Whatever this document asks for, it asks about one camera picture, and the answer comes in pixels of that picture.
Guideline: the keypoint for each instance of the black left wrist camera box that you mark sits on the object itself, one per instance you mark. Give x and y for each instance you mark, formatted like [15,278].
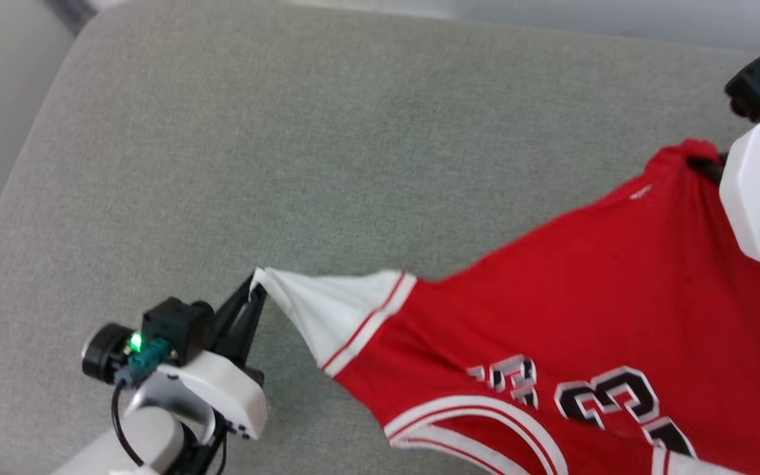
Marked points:
[175,323]

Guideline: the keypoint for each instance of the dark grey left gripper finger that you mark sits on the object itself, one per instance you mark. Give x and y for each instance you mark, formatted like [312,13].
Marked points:
[229,305]
[248,326]

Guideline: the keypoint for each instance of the red and white basketball jersey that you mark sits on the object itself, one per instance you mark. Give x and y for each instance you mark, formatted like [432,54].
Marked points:
[551,303]

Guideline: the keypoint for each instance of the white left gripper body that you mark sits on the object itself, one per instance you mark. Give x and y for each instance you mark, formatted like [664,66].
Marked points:
[225,389]

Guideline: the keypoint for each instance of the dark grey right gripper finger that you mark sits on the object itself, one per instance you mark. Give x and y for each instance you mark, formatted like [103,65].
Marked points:
[706,163]
[708,175]

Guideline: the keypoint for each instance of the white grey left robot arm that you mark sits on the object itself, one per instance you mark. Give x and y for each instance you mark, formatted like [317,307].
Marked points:
[149,435]

